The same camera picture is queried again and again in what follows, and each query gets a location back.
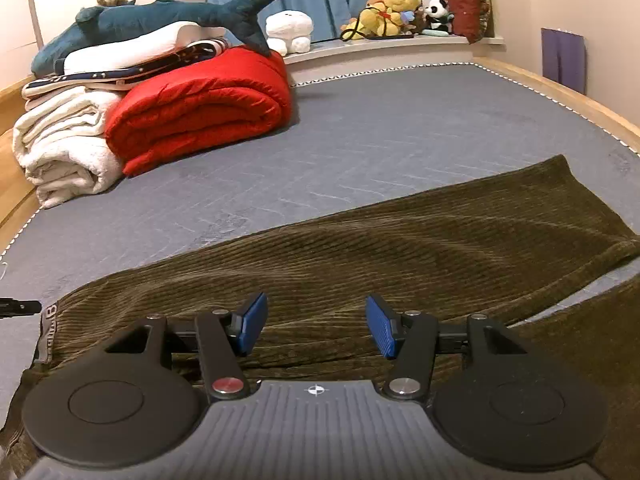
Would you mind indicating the olive corduroy pants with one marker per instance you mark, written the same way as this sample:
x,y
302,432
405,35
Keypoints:
x,y
512,244

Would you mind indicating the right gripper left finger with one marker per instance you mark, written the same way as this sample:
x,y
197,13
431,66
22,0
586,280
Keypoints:
x,y
223,337

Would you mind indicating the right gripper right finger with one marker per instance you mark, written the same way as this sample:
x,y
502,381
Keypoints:
x,y
409,340

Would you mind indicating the panda plush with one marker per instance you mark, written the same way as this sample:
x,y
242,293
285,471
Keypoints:
x,y
437,18

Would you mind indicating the purple box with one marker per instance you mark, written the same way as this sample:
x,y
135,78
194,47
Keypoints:
x,y
564,58

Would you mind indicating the dark red cushion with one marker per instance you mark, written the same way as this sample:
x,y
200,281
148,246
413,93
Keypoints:
x,y
471,18

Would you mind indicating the white round plush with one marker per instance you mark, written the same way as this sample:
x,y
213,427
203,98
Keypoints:
x,y
289,32

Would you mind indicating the yellow plush toy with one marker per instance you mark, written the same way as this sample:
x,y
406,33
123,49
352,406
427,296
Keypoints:
x,y
382,19

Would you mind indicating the white folded blanket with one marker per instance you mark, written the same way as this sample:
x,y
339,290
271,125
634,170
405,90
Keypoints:
x,y
60,144

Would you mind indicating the red folded quilt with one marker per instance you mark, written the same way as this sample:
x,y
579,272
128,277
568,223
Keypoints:
x,y
232,97

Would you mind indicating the blue shark plush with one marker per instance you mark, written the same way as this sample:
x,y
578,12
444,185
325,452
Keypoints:
x,y
105,24

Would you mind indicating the wooden bed frame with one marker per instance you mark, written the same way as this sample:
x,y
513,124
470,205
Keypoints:
x,y
330,61

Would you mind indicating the navy patterned folded sheet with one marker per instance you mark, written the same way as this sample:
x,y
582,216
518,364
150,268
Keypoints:
x,y
127,77

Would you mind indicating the white pillow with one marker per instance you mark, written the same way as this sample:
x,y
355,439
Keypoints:
x,y
115,55

